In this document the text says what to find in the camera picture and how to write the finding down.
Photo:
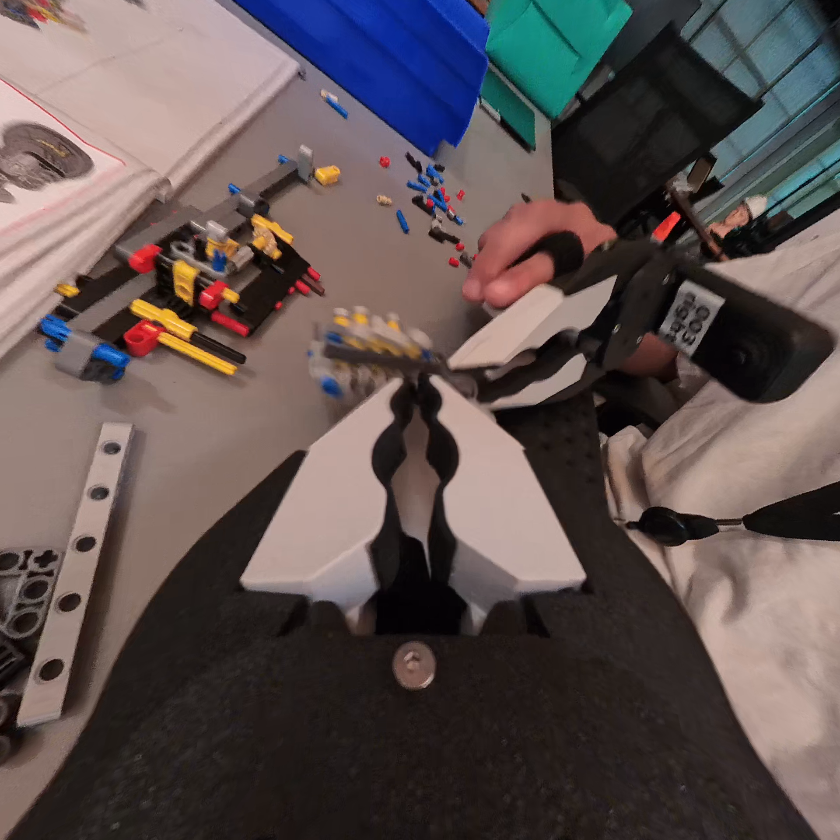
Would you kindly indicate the pile of small lego pieces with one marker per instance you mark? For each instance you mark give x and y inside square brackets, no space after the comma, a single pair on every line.
[436,197]

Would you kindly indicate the black yellow lego chassis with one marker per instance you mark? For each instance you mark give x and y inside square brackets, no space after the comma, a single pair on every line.
[197,282]

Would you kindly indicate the blue plastic bin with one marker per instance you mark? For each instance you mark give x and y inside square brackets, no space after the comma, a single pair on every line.
[394,59]

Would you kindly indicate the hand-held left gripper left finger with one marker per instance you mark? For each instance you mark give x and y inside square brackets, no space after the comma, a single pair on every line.
[321,512]

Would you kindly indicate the blue tan lego pin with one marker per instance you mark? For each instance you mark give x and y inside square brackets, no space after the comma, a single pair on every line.
[334,105]

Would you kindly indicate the dark grey lego beam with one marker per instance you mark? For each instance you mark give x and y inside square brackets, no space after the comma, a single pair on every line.
[275,184]

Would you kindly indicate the dark grey lego frames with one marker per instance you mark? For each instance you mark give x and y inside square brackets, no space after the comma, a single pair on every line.
[26,597]

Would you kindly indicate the green plastic bin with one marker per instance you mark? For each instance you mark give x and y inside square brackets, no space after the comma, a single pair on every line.
[551,46]

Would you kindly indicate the grey lego block blue pins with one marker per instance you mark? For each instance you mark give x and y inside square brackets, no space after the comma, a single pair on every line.
[82,351]

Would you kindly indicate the yellow lego piece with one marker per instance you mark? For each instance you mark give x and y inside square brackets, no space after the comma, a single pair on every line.
[327,174]

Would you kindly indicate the orange traffic cone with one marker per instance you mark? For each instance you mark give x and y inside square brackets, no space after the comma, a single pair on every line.
[666,228]

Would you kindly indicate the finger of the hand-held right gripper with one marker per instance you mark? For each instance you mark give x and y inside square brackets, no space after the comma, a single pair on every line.
[518,328]
[558,387]

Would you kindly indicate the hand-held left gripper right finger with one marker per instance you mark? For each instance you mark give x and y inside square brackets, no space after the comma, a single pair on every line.
[499,518]

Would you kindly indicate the person's right hand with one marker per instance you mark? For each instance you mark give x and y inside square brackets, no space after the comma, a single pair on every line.
[505,243]

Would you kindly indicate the open instruction booklet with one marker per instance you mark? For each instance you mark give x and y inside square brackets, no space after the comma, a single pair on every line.
[131,79]

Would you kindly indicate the person's white shirt torso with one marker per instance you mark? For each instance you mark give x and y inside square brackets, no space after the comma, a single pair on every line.
[754,656]

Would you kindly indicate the grey lego engine assembly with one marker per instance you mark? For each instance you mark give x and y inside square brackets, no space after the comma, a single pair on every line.
[374,334]

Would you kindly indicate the light grey holed beam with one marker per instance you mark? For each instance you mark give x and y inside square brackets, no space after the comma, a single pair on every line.
[79,564]

